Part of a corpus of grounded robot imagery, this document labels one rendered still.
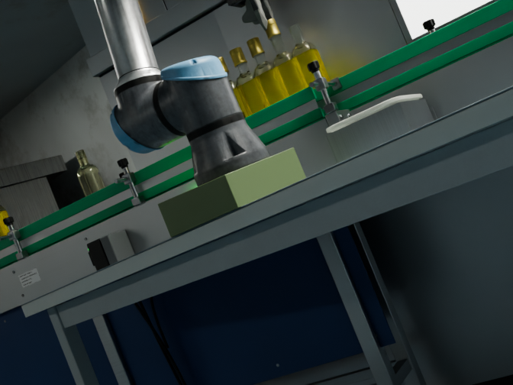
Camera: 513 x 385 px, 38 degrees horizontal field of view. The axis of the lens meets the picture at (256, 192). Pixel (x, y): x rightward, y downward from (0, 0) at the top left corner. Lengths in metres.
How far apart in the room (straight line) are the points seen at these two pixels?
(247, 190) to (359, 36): 0.80
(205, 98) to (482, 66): 0.67
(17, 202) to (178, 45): 4.95
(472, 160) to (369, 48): 0.96
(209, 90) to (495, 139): 0.56
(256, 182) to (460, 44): 0.66
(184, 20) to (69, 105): 5.24
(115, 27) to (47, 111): 6.23
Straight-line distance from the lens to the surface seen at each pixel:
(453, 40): 1.79
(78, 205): 2.17
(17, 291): 2.37
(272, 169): 1.39
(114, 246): 2.01
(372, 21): 2.01
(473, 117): 1.03
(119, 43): 1.54
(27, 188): 7.19
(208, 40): 2.23
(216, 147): 1.38
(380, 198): 1.18
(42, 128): 7.91
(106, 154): 7.13
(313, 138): 1.77
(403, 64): 1.82
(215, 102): 1.39
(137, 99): 1.49
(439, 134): 1.06
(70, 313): 1.93
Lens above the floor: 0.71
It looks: 2 degrees up
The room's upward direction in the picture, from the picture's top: 22 degrees counter-clockwise
